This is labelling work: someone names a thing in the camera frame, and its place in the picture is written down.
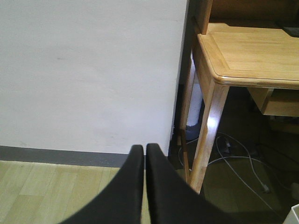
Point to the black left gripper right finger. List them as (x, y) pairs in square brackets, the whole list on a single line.
[(171, 200)]

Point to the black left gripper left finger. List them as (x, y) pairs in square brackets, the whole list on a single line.
[(120, 202)]

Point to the white faceted trash bin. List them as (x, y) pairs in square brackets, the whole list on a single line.
[(293, 215)]

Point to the wooden desk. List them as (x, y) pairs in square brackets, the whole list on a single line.
[(243, 43)]

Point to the black computer monitor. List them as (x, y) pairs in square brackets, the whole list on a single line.
[(292, 31)]

